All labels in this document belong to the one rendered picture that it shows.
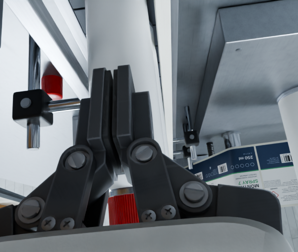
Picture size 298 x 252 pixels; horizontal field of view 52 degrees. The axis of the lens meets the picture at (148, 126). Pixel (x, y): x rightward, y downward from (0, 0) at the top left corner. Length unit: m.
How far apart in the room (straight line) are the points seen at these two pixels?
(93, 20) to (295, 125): 0.40
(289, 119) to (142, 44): 0.38
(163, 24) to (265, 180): 0.54
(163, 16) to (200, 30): 0.18
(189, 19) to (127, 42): 0.20
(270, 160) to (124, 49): 0.58
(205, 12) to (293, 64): 0.15
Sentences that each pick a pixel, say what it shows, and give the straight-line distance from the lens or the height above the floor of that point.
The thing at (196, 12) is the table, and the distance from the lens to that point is 0.40.
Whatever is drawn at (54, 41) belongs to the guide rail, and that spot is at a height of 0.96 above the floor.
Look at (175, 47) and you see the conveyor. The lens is 0.37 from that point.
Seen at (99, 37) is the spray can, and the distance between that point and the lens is 0.23.
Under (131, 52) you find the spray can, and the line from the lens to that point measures 0.22.
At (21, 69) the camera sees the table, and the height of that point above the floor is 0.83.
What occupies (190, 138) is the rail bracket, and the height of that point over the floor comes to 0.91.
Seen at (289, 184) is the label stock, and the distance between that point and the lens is 0.75.
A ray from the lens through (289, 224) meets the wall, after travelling 5.94.
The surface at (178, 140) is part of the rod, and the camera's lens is 0.65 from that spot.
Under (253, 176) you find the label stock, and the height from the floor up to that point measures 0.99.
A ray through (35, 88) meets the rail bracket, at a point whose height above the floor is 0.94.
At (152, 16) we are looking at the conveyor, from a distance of 0.31.
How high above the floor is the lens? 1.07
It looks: 18 degrees down
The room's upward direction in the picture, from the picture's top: 174 degrees clockwise
